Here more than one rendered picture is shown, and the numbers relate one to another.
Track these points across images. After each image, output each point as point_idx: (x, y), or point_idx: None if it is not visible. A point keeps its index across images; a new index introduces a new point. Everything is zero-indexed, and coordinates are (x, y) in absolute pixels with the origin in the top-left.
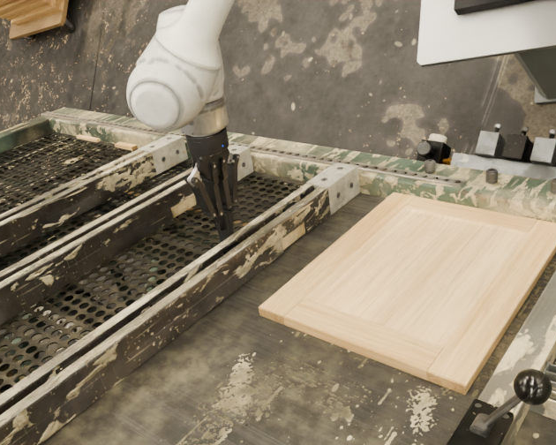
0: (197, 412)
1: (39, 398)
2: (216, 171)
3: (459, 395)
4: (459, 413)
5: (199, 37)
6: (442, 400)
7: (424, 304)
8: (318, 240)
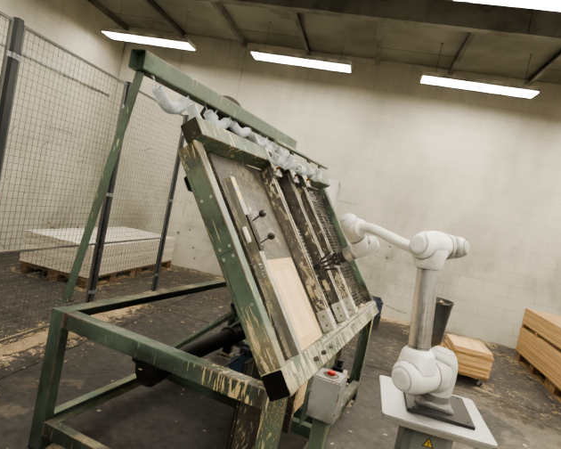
0: (270, 224)
1: (281, 200)
2: (332, 258)
3: None
4: None
5: (361, 224)
6: None
7: (284, 283)
8: (307, 297)
